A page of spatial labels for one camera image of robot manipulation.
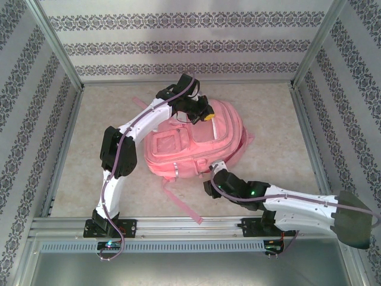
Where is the aluminium side rail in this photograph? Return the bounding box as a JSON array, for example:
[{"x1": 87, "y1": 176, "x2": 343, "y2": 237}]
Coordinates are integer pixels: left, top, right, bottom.
[
  {"x1": 290, "y1": 83, "x2": 339, "y2": 215},
  {"x1": 40, "y1": 85, "x2": 86, "y2": 218}
]

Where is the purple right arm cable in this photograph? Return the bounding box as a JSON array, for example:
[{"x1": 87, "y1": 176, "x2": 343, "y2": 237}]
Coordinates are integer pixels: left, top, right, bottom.
[{"x1": 209, "y1": 165, "x2": 381, "y2": 259}]

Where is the small controller board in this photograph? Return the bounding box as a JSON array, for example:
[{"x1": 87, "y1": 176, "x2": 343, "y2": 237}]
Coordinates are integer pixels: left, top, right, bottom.
[
  {"x1": 264, "y1": 241, "x2": 286, "y2": 254},
  {"x1": 96, "y1": 241, "x2": 122, "y2": 250}
]

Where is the aluminium corner post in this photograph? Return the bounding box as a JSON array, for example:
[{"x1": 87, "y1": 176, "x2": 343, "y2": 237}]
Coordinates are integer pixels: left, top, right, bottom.
[
  {"x1": 25, "y1": 0, "x2": 85, "y2": 90},
  {"x1": 291, "y1": 0, "x2": 348, "y2": 89}
]

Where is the pink school backpack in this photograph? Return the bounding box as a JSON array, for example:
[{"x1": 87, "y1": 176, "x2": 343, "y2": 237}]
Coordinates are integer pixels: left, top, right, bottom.
[{"x1": 132, "y1": 95, "x2": 256, "y2": 225}]

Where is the slotted grey cable duct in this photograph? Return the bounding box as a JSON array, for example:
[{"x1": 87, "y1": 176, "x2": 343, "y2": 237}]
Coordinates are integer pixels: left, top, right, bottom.
[{"x1": 39, "y1": 240, "x2": 285, "y2": 254}]

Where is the grey metal panel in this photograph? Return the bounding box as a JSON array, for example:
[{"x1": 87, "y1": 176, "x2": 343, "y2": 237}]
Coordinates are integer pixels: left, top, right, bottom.
[{"x1": 28, "y1": 251, "x2": 363, "y2": 286}]

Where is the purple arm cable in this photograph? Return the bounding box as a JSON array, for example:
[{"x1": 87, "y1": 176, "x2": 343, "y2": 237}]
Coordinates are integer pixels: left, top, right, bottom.
[
  {"x1": 209, "y1": 165, "x2": 381, "y2": 259},
  {"x1": 95, "y1": 77, "x2": 201, "y2": 263}
]

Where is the thin black wire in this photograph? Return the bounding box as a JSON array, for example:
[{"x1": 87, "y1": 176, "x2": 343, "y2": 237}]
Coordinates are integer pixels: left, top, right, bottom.
[{"x1": 173, "y1": 110, "x2": 193, "y2": 123}]

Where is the wide grooved aluminium rail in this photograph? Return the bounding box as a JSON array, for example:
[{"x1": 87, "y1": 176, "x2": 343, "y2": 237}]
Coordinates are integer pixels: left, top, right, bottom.
[{"x1": 28, "y1": 216, "x2": 357, "y2": 239}]

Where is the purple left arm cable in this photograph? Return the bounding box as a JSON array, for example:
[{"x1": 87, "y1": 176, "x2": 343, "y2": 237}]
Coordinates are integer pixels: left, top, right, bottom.
[{"x1": 95, "y1": 77, "x2": 201, "y2": 263}]

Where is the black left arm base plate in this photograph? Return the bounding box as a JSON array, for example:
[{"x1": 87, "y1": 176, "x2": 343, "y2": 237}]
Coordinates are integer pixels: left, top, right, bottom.
[{"x1": 82, "y1": 219, "x2": 138, "y2": 239}]

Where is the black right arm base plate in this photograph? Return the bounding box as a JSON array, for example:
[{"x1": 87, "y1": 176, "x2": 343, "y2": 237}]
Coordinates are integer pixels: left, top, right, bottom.
[{"x1": 241, "y1": 217, "x2": 297, "y2": 238}]

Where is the thin aluminium wall rail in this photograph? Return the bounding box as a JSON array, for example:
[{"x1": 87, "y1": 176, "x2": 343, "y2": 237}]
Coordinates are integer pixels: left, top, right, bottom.
[{"x1": 80, "y1": 79, "x2": 294, "y2": 88}]

